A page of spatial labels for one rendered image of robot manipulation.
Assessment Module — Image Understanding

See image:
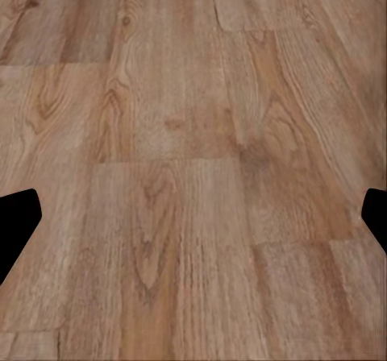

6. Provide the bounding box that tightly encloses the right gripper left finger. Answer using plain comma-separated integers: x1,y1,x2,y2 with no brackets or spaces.
0,189,42,285

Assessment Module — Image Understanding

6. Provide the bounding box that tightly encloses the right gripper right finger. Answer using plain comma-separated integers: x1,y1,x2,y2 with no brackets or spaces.
361,188,387,254

